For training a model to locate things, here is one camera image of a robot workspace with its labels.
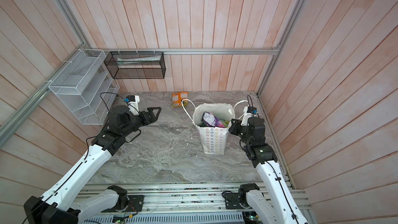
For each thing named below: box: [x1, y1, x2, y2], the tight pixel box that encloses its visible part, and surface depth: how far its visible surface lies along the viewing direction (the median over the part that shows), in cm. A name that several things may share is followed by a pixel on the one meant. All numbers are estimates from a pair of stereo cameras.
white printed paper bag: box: [181, 98, 249, 156], surface depth 79 cm
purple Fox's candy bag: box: [201, 111, 226, 129], surface depth 78 cm
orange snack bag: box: [171, 91, 189, 108], surface depth 116 cm
